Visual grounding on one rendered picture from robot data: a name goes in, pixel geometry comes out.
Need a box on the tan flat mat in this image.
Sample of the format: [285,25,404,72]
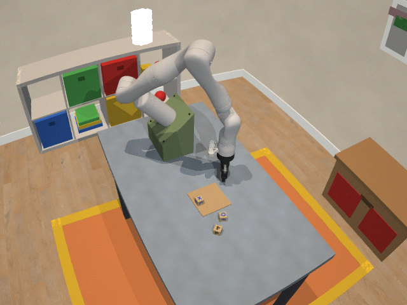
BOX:
[187,183,231,217]

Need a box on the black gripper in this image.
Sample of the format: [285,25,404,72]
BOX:
[217,152,235,182]

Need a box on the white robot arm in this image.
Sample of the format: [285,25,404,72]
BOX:
[115,39,241,157]

